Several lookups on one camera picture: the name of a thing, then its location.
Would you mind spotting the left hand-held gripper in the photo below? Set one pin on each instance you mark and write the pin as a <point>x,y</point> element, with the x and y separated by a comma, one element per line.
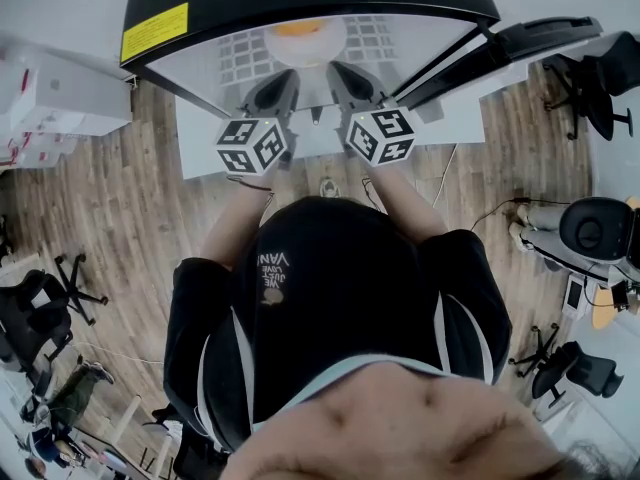
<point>250,145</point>

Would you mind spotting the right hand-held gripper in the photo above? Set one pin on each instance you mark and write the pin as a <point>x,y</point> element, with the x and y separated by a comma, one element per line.
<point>382,135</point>

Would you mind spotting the white round plate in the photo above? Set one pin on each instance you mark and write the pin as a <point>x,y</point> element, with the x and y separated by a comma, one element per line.
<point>305,50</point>

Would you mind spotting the orange bread bun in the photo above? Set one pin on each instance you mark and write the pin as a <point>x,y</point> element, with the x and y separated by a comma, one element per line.
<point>295,30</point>

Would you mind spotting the person's left forearm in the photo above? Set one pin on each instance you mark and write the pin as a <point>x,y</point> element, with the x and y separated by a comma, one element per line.
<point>235,218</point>

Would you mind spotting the person's right forearm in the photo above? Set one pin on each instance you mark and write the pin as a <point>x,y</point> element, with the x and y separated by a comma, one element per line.
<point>410,203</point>

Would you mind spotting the white table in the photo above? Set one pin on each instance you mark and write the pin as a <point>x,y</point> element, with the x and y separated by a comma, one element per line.
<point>210,153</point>

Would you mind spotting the black wristband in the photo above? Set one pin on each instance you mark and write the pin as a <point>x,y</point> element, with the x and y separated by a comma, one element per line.
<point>250,187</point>

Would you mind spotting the person's left shoe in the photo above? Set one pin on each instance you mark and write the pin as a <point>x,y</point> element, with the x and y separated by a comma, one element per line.
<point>330,188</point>

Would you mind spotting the person's black printed shirt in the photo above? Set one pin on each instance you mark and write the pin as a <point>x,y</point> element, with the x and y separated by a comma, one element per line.
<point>350,278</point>

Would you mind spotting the large white cardboard box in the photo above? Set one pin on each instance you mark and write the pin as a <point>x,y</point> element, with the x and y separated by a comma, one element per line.
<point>75,98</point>

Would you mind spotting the pile of red-marked white boxes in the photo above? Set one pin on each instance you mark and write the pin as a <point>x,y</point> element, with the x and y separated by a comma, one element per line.
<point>40,148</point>

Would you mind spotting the black office chair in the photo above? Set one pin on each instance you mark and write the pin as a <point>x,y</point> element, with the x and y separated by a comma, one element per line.
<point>600,83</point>
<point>30,313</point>
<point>195,453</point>
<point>575,373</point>

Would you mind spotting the small white screen device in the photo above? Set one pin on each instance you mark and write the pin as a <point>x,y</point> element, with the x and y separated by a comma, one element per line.
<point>574,295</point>

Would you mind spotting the person's face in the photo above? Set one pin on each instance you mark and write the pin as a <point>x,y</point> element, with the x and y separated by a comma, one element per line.
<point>390,428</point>

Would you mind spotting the cluttered white desk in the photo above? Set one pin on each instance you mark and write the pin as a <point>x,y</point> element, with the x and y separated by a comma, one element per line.
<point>127,418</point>

